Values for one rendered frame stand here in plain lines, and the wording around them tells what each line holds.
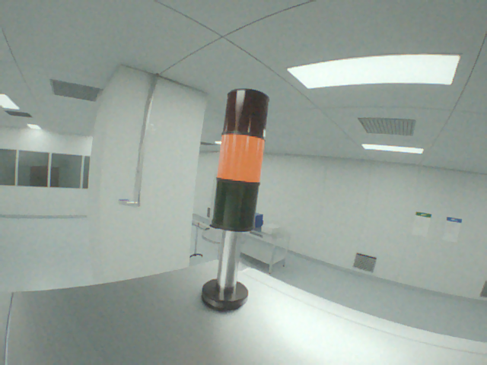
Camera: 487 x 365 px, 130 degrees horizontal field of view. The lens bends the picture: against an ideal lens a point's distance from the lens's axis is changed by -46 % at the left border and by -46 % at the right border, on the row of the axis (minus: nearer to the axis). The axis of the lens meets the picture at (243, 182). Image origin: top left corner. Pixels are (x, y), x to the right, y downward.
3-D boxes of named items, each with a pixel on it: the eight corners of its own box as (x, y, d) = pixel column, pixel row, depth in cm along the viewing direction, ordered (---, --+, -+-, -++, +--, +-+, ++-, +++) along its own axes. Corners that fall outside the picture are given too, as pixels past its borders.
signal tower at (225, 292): (223, 316, 20) (251, 81, 19) (192, 292, 24) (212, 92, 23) (257, 298, 25) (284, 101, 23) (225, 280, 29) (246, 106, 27)
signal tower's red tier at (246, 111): (245, 131, 20) (250, 87, 20) (213, 133, 23) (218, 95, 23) (273, 141, 24) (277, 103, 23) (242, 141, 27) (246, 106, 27)
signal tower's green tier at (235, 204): (233, 231, 20) (238, 183, 20) (203, 219, 24) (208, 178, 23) (262, 226, 24) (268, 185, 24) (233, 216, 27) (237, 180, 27)
